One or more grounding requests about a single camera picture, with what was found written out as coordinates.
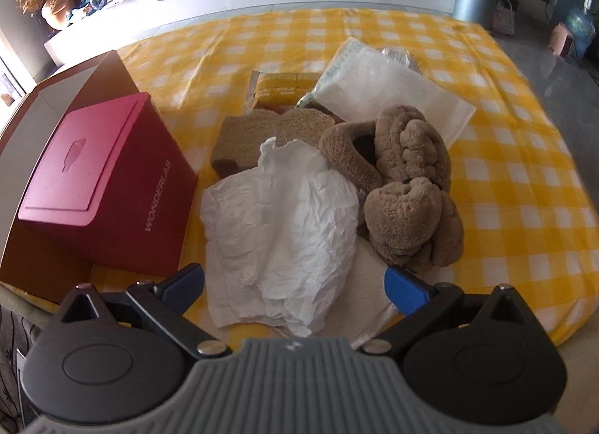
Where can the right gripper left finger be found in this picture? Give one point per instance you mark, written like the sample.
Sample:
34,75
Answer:
162,305

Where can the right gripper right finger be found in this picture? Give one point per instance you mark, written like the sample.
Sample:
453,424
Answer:
425,309

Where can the white tissue paper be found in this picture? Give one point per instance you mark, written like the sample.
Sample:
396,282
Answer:
280,240

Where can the red square box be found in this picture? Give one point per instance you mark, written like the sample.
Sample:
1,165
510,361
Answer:
114,186

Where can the large orange open box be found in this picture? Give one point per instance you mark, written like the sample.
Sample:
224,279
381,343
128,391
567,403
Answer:
34,265

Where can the yellow checkered tablecloth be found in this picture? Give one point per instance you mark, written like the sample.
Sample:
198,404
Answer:
527,218

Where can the brown flat sponge cloth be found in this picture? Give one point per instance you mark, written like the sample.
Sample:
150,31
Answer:
237,146

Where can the yellow snack packet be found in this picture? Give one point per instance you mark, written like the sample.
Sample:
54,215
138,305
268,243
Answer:
278,92

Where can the white plastic bag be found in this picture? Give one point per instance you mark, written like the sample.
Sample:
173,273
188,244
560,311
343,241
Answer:
360,82

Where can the woven plant basket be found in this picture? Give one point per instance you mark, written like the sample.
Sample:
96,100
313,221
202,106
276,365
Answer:
503,21

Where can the pink small heater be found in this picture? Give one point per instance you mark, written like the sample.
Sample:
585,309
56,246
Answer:
561,41

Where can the orange round vase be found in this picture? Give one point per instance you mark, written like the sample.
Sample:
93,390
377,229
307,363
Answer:
55,12

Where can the blue water jug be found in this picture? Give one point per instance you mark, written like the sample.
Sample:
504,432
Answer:
581,25

